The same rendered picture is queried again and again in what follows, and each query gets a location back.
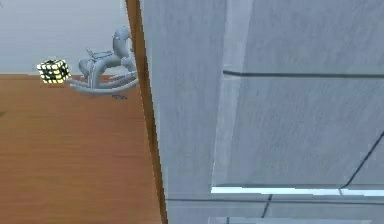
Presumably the grey rocking horse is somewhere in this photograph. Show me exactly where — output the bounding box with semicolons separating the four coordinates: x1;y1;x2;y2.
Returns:
65;26;140;96

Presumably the yellow and black puzzle cube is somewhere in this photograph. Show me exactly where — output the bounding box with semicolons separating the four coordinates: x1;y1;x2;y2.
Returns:
36;59;72;85

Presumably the grey cupboard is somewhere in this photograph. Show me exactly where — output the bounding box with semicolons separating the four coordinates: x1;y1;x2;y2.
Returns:
139;0;384;224

